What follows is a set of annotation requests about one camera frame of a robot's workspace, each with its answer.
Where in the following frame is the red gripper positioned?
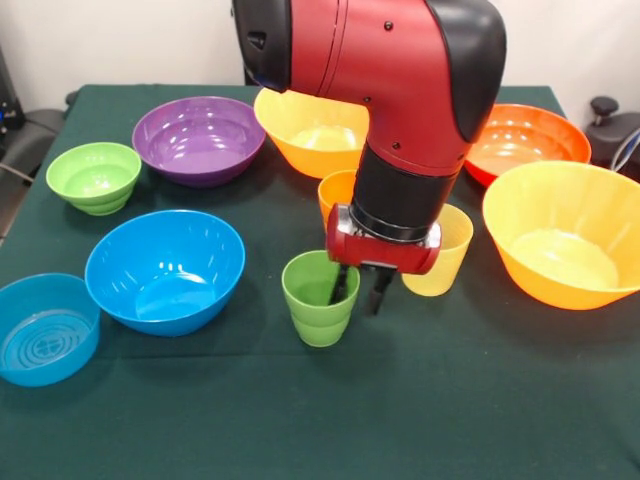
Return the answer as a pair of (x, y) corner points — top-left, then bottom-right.
(324, 203), (444, 316)

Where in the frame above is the green plastic cup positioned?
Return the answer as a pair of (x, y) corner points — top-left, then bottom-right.
(281, 250), (361, 348)

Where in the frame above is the round blue plastic bowl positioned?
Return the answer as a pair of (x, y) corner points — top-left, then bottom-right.
(84, 209), (247, 338)

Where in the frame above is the green plastic bowl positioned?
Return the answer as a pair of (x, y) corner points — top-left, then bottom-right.
(45, 142), (143, 217)

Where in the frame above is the orange plastic cup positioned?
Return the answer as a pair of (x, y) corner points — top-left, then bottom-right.
(317, 169), (359, 234)

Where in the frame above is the yellow plastic cup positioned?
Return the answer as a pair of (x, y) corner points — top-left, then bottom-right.
(401, 203), (475, 298)

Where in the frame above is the dark green tablecloth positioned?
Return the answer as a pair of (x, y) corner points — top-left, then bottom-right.
(0, 83), (640, 480)

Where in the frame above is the large orange plastic bowl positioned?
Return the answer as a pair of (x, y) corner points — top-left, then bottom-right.
(482, 160), (640, 311)
(253, 88), (371, 180)

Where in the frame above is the purple plastic bowl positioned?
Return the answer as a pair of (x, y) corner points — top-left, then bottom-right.
(131, 96), (267, 189)

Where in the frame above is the red plastic bowl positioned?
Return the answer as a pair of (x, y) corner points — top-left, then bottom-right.
(463, 103), (593, 189)

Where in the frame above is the black chair with knob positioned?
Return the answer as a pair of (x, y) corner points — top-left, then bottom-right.
(585, 96), (640, 182)

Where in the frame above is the shallow translucent blue bowl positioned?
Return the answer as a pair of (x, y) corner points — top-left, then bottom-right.
(0, 272), (102, 388)

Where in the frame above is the black office chair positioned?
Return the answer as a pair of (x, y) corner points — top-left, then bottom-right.
(0, 89), (81, 241)

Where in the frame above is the black computer case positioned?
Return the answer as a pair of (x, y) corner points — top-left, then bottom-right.
(0, 47), (26, 156)

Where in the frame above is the white blue cable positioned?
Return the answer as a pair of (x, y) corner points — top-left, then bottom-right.
(610, 127), (640, 172)

